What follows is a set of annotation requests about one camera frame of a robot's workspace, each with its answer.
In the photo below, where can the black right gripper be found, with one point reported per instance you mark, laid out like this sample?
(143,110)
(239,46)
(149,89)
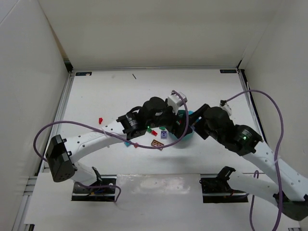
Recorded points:
(198,115)

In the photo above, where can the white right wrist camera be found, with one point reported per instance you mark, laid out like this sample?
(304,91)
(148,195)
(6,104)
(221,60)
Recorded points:
(224,106)

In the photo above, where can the red flat lego tile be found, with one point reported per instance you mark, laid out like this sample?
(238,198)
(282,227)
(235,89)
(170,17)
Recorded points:
(154,133)

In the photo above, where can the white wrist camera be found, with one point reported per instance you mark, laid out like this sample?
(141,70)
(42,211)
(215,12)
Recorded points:
(176,101)
(224,106)

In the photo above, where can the brown inverted lego plate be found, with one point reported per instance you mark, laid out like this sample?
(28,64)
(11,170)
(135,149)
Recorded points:
(158,144)

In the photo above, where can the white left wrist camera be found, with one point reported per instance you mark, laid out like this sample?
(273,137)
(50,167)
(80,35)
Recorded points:
(176,101)

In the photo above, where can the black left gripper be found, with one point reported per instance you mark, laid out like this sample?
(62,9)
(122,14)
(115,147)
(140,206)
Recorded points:
(180,127)

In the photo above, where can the blue right corner label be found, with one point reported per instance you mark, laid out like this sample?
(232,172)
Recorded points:
(228,71)

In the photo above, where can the teal round divided container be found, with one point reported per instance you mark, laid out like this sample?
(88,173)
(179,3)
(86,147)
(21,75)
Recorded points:
(187,136)

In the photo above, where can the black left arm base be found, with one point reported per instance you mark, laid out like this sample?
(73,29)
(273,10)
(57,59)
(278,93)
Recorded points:
(102,190)

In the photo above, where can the lavender inverted square lego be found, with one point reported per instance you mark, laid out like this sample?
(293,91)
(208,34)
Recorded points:
(163,134)

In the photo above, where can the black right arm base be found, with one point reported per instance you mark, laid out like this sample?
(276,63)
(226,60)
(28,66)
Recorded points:
(216,190)

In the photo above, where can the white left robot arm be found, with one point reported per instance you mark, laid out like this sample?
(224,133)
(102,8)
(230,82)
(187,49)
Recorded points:
(63,154)

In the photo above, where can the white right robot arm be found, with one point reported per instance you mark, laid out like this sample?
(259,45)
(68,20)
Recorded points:
(288,190)

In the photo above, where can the blue left corner label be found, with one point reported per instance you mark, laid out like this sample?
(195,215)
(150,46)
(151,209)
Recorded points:
(77,74)

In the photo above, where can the blue corner label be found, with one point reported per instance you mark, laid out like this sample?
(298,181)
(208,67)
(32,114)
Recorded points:
(228,71)
(77,74)

